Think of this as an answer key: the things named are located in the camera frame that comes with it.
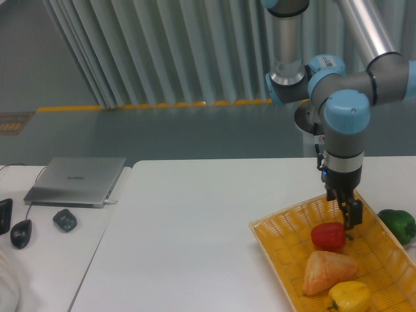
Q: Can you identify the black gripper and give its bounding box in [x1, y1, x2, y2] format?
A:
[317, 152, 363, 230]

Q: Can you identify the red bell pepper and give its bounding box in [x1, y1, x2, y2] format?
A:
[311, 222, 354, 250]

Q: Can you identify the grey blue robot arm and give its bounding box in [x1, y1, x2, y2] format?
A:
[263, 1, 415, 229]

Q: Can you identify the green bell pepper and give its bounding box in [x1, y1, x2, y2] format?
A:
[378, 209, 415, 246]

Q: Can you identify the yellow bell pepper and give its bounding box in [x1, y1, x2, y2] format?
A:
[327, 281, 372, 311]

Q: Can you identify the triangular bread pastry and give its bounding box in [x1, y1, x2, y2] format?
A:
[302, 250, 359, 296]

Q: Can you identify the yellow wicker basket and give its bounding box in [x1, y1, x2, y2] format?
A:
[248, 185, 416, 312]

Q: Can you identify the grey folding partition screen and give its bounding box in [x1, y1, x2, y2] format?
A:
[46, 1, 415, 109]

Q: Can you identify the silver closed laptop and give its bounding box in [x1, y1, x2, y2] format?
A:
[24, 157, 126, 208]

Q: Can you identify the small black plastic holder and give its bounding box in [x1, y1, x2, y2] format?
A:
[53, 209, 77, 233]

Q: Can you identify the black computer mouse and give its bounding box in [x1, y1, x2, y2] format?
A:
[10, 219, 33, 250]

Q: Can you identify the black keyboard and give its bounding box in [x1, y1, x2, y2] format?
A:
[0, 198, 13, 235]

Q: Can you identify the brown floor sticker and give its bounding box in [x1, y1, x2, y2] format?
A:
[0, 112, 35, 135]

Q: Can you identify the black pedestal cable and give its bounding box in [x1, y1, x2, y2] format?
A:
[312, 122, 323, 159]

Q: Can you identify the black mouse cable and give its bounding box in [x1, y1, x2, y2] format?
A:
[0, 163, 48, 222]

